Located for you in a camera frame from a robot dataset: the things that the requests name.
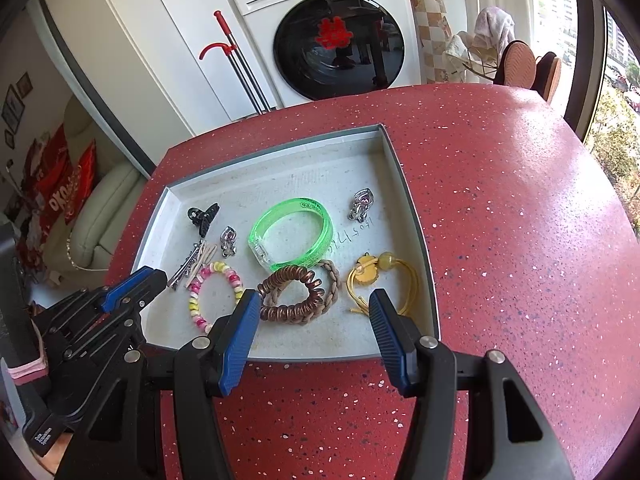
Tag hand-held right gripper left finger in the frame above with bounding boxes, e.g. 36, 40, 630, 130
52, 289, 263, 480

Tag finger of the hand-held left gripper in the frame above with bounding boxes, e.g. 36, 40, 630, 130
31, 267, 154, 342
50, 270, 169, 367

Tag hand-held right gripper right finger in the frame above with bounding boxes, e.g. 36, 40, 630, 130
368, 287, 576, 480

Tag black claw hair clip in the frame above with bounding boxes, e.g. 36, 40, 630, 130
187, 203, 221, 238

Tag green translucent bracelet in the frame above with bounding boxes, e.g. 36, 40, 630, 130
248, 198, 334, 268

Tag grey shallow box tray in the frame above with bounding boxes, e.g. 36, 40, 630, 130
131, 123, 441, 361

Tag silver bobby hair pins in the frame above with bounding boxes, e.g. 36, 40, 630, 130
167, 241, 205, 292

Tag small white hair clip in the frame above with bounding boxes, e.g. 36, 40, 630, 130
186, 245, 219, 288

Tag cream sofa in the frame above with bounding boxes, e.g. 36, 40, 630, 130
42, 95, 151, 286

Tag silver metal hair clip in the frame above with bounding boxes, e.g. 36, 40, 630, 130
347, 187, 377, 222
219, 226, 238, 259

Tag red printed bag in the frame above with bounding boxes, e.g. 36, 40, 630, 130
39, 137, 97, 233
25, 125, 68, 191

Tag white tall cabinet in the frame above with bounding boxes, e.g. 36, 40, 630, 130
40, 0, 281, 161

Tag white front-load washing machine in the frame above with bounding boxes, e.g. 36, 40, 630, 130
212, 0, 423, 108

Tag metal drying rack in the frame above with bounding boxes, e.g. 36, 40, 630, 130
460, 45, 501, 83

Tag cream patterned cloth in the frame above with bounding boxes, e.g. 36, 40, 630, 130
444, 30, 481, 83

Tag slipper with orange sole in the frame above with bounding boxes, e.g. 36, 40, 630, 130
494, 40, 537, 88
532, 51, 562, 103

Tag white hanging towel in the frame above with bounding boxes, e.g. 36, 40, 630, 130
474, 6, 516, 53

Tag pink yellow bead bracelet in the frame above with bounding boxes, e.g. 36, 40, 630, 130
188, 261, 244, 333

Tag copper spiral hair tie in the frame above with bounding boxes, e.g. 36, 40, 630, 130
257, 266, 322, 323

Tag yellow duck hair tie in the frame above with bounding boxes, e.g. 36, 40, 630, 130
346, 252, 420, 318

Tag beige braided hair tie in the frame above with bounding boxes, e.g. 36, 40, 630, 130
262, 259, 341, 318

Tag red handled mop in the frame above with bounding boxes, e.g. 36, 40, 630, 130
199, 10, 273, 118

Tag dark window frame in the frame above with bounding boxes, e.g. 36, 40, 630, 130
562, 0, 608, 143

